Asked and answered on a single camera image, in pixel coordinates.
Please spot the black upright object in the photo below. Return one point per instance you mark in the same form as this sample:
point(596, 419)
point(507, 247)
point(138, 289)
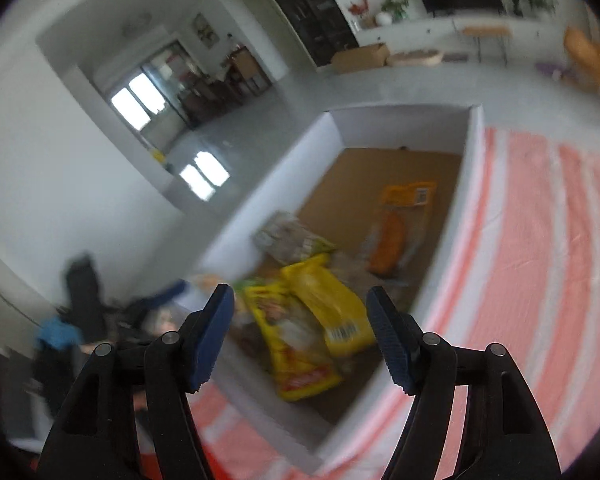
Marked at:
point(85, 295)

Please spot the bushy green potted plant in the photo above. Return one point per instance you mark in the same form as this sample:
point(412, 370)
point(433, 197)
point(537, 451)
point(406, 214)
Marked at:
point(395, 7)

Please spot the white television cabinet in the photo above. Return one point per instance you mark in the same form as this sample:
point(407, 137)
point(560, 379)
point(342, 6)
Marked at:
point(430, 27)

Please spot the woven flat basket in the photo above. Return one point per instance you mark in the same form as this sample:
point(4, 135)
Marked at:
point(414, 58)

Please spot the framed wall picture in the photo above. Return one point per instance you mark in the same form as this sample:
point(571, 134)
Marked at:
point(205, 30)

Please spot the striped orange bedsheet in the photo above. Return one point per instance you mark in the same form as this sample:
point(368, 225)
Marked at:
point(530, 260)

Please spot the small yellow snack packet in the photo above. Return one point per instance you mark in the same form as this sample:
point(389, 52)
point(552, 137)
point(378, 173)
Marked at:
point(325, 300)

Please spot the purple rug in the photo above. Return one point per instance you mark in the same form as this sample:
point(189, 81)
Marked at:
point(551, 70)

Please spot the large green potted plant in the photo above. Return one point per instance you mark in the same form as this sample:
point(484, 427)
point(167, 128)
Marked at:
point(537, 0)

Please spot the white round vase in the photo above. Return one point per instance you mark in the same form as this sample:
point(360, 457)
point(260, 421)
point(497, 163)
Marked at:
point(383, 19)

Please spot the yellow chicken feet packet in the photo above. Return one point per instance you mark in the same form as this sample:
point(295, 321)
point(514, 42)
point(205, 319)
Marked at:
point(290, 355)

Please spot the brown cardboard box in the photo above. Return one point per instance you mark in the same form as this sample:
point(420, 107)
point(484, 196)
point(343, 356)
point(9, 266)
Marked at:
point(360, 59)

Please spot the wooden dining chairs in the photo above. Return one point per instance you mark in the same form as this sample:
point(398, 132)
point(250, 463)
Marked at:
point(225, 85)

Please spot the orange snack clear packet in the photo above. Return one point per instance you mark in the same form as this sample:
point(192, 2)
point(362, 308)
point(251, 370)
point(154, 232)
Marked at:
point(392, 240)

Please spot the black display cabinet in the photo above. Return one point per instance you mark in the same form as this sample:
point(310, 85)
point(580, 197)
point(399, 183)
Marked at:
point(310, 10)

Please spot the clear zip bag green label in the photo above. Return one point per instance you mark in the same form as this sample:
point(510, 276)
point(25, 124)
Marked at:
point(285, 237)

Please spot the glass balcony door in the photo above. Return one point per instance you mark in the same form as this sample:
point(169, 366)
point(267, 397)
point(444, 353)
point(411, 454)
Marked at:
point(140, 90)

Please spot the orange lounge chair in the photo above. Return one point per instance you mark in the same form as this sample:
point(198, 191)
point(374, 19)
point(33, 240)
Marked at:
point(595, 60)

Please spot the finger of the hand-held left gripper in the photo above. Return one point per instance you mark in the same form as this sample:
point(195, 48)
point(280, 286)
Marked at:
point(167, 292)

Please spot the wooden bench with metal legs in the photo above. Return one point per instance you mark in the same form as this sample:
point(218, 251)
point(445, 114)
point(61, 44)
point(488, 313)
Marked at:
point(485, 31)

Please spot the white cardboard box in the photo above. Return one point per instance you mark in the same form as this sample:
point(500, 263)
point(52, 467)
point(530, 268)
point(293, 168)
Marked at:
point(380, 170)

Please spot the red flowers in vase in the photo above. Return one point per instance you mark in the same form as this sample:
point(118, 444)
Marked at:
point(359, 10)

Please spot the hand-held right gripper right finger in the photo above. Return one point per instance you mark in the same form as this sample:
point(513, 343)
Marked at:
point(390, 340)

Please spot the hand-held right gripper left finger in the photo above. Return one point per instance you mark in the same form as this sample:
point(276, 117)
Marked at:
point(212, 340)

